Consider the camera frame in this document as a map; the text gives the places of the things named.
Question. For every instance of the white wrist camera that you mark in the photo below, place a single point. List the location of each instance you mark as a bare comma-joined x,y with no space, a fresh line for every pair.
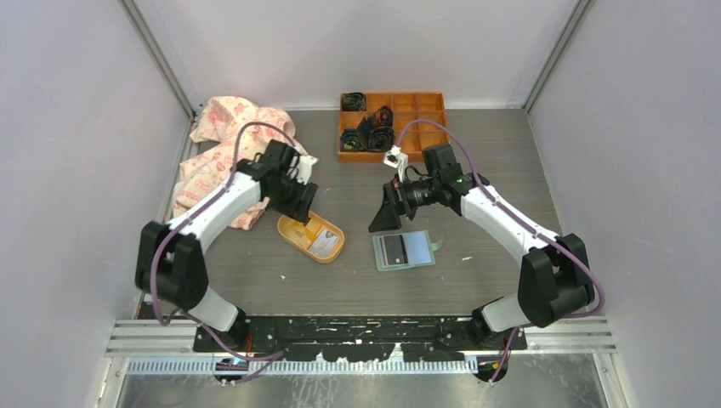
398,160
304,168

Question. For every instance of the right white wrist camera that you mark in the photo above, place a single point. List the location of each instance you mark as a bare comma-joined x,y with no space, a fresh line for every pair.
398,160

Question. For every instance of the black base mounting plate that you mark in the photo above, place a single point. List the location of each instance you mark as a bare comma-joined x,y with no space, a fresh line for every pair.
365,338

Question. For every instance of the dark rolled sock top-left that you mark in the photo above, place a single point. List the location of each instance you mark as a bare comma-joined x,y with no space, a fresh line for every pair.
355,101

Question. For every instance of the light green card holder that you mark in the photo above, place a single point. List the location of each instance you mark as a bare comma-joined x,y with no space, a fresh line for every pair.
419,247

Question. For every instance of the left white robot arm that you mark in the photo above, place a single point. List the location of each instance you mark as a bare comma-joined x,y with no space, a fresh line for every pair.
171,264

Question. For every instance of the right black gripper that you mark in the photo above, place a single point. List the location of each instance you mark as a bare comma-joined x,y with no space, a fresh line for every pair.
388,217

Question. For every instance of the dark rolled sock middle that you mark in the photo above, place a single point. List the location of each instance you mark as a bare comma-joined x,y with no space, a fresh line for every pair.
380,118

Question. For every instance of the pink patterned cloth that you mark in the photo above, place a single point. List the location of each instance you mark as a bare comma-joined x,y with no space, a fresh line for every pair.
241,130

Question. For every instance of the dark credit card in holder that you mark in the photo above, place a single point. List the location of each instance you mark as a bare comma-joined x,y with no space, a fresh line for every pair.
393,249

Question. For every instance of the dark rolled sock bottom-middle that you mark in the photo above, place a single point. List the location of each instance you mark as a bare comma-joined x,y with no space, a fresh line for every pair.
381,139

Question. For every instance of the dark rolled sock bottom-left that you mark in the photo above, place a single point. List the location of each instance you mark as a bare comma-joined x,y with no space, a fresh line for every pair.
350,141

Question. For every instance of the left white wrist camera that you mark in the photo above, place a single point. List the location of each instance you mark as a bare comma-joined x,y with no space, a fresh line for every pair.
304,168

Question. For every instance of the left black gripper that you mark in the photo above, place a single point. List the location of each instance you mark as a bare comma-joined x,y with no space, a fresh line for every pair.
299,208

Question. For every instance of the yellow credit card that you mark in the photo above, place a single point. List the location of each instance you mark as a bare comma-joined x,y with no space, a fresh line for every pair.
304,235

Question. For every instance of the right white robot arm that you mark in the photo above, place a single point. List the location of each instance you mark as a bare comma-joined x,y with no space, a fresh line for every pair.
554,278

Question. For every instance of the yellow oval tray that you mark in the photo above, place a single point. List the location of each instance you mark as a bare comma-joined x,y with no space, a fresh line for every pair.
283,225

